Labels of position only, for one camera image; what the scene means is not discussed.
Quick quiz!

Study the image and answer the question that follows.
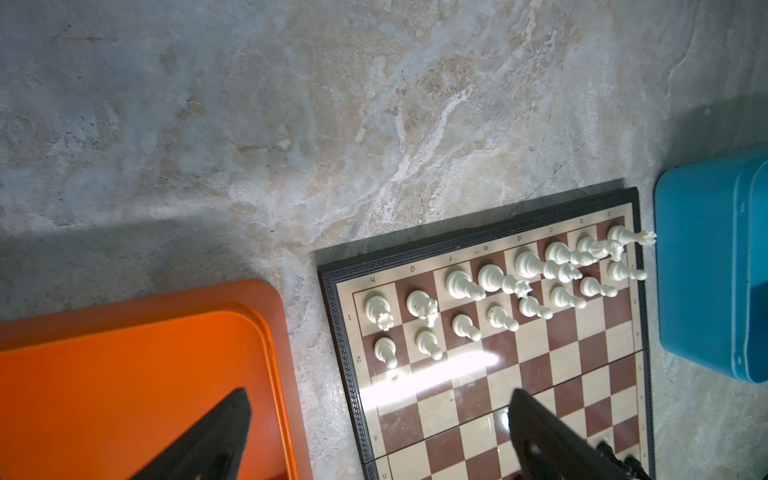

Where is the orange plastic tray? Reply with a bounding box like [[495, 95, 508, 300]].
[[1, 280, 312, 479]]

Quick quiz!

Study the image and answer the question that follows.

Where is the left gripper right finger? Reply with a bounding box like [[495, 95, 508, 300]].
[[508, 388, 628, 479]]

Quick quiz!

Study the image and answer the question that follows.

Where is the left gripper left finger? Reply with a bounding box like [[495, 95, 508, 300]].
[[133, 388, 251, 479]]

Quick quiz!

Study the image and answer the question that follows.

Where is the folding chess board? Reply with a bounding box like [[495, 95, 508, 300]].
[[318, 188, 656, 479]]

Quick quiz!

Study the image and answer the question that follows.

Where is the blue plastic tray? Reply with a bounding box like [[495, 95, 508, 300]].
[[654, 145, 767, 384]]

